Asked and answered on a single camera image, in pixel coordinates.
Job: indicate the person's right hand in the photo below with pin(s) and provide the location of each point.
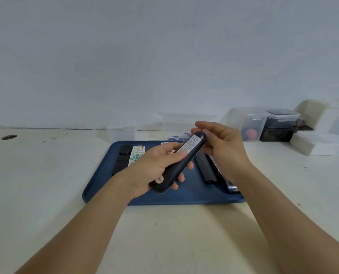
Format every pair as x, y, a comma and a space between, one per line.
229, 152

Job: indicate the person's left hand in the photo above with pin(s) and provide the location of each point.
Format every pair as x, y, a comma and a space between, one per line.
149, 168

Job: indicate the person's left thumb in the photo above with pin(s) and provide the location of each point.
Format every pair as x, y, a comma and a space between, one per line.
176, 148

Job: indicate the person's right thumb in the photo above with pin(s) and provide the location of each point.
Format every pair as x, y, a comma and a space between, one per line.
200, 131

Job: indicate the dark remote with white label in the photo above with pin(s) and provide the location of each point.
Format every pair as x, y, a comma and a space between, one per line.
177, 165

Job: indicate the person's right forearm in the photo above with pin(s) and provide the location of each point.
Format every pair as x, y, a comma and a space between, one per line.
286, 222

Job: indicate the person's left forearm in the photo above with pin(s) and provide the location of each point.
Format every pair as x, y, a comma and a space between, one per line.
83, 231

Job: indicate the small blue battery pack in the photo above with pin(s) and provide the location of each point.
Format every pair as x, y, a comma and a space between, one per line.
187, 135
173, 137

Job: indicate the large clear plastic container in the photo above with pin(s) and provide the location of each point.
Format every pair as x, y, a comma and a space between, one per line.
181, 124

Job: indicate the slim black remote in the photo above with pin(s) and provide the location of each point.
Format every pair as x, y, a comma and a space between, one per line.
206, 171

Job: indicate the white remote with green buttons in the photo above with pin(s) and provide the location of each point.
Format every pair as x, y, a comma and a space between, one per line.
135, 155

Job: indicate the blue plastic tray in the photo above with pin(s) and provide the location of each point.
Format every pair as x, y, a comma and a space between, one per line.
192, 194

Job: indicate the clear container holding red ball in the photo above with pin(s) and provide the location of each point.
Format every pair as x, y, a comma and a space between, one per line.
248, 119

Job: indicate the red ball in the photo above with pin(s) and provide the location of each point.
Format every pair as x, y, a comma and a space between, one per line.
251, 134

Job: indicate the black round-topped remote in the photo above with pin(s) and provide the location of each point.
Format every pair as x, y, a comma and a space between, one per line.
121, 161

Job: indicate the small clear plastic container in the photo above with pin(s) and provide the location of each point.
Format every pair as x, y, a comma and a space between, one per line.
121, 132

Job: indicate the plastic-wrapped dark remote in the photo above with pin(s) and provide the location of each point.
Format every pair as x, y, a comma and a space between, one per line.
229, 185

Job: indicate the dark brown box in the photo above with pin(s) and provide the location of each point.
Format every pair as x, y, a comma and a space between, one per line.
275, 135

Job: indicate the clear lidded container, dark contents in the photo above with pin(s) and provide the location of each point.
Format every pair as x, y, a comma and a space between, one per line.
282, 116

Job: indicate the dark clutter of small parts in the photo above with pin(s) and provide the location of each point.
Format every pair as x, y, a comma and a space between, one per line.
303, 126

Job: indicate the tall white box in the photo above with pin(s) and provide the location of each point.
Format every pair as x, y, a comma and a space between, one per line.
315, 112

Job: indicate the flat white lidded box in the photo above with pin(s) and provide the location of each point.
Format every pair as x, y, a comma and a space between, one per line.
318, 142

